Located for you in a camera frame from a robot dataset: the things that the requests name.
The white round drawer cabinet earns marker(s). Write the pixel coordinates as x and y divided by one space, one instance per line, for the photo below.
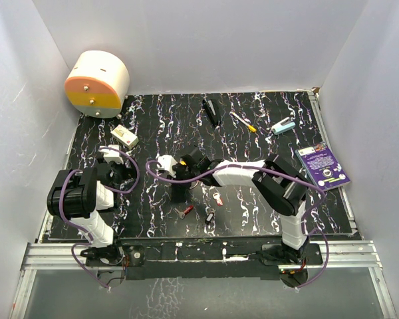
98 84

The metal keyring with keys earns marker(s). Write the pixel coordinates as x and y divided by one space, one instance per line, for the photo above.
193 184

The black stapler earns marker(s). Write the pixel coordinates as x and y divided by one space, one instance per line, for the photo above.
212 110

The red key with silver blade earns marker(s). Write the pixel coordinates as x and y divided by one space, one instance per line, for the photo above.
182 213

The black key tag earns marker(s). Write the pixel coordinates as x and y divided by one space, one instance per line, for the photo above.
209 218

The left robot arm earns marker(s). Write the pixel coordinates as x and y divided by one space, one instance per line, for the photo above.
80 198

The purple booklet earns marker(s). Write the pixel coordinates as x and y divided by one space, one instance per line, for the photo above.
322 167

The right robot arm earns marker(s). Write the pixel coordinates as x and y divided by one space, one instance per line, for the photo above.
269 176

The pale green cardboard box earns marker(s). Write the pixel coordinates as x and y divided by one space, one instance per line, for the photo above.
125 137

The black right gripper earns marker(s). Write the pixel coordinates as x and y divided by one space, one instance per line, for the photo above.
183 185

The aluminium frame rail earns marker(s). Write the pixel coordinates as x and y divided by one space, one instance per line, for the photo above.
335 254

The light blue stapler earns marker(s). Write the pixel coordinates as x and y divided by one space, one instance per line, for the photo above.
282 126

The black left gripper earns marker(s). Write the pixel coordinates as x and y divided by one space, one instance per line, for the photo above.
129 173

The red tag key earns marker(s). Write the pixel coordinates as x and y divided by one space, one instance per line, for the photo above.
217 198

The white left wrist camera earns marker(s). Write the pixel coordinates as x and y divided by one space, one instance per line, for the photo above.
111 154

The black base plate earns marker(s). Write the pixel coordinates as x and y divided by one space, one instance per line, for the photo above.
282 264

